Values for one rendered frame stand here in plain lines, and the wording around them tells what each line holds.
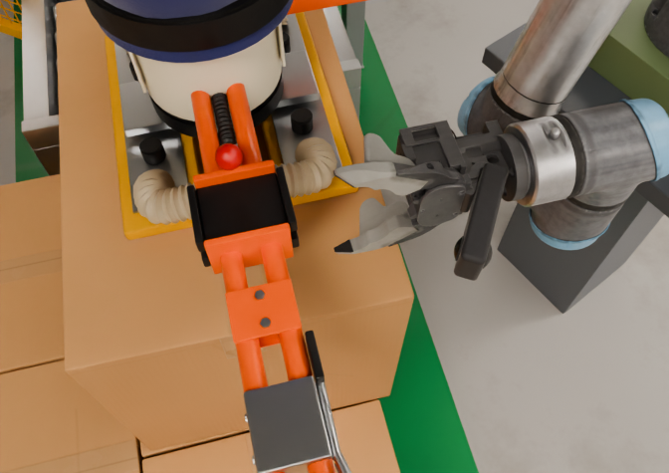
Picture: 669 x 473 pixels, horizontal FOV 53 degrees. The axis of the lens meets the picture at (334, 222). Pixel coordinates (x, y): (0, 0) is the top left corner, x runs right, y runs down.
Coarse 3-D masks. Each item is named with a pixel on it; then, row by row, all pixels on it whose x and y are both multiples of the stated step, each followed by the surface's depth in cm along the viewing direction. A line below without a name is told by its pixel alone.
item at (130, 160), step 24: (120, 48) 94; (120, 72) 91; (120, 120) 88; (120, 144) 86; (144, 144) 82; (168, 144) 85; (192, 144) 86; (120, 168) 84; (144, 168) 83; (168, 168) 83; (192, 168) 84; (120, 192) 82
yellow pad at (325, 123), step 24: (288, 24) 96; (288, 48) 92; (312, 48) 94; (264, 120) 87; (288, 120) 87; (312, 120) 84; (336, 120) 87; (288, 144) 85; (336, 144) 85; (336, 192) 83
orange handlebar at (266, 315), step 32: (320, 0) 82; (352, 0) 84; (192, 96) 74; (256, 160) 70; (224, 256) 64; (256, 288) 62; (288, 288) 61; (256, 320) 60; (288, 320) 60; (256, 352) 59; (288, 352) 59; (256, 384) 57
